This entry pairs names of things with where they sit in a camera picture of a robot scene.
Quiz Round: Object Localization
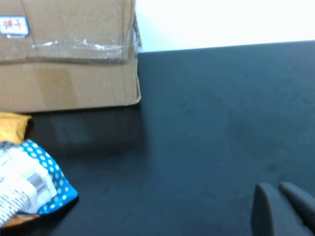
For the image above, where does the blue polka-dot chip bag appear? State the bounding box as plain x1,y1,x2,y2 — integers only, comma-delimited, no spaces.
0,139,79,230

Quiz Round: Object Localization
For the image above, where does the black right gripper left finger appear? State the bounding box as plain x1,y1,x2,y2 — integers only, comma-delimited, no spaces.
250,182,315,236

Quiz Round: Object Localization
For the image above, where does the small yellow snack pack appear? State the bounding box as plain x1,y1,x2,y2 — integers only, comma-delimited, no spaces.
0,112,34,145

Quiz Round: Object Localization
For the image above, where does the taped cardboard box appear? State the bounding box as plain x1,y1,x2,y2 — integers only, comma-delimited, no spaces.
0,0,143,114

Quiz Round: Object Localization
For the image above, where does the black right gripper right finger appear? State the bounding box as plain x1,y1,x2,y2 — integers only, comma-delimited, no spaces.
279,181,315,232

